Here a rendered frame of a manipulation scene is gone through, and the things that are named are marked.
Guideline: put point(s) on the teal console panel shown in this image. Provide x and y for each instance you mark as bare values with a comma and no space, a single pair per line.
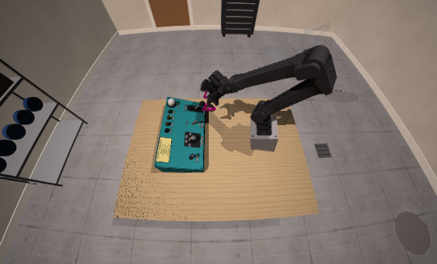
181,145

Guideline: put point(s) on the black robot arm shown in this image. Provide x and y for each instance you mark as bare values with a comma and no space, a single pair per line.
322,82

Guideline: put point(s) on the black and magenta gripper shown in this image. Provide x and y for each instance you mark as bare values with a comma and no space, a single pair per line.
210,100

